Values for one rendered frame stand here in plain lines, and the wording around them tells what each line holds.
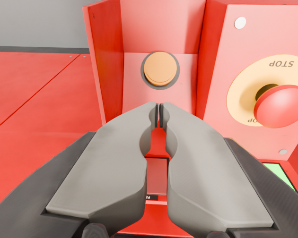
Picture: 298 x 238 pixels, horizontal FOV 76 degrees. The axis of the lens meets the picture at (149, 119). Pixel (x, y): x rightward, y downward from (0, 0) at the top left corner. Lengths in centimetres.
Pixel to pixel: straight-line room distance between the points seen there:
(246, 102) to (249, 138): 5
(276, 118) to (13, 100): 59
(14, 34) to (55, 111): 72
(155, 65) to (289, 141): 17
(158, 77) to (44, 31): 92
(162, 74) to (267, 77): 10
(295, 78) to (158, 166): 15
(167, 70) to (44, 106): 40
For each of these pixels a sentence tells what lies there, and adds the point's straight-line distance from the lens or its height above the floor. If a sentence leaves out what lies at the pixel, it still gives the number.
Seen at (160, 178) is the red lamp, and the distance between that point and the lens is 21.
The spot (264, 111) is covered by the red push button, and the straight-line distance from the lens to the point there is 18.
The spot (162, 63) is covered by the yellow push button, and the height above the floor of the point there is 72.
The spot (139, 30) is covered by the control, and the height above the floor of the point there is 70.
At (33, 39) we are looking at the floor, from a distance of 115.
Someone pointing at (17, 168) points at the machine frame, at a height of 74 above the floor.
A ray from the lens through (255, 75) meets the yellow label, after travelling 19.
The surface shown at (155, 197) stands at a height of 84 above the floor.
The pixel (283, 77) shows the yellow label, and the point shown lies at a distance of 20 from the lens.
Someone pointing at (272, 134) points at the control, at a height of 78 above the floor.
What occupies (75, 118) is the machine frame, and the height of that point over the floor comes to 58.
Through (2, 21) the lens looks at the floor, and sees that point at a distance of 120.
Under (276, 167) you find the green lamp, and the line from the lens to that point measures 26.
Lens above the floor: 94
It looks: 54 degrees down
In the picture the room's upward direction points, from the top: 174 degrees counter-clockwise
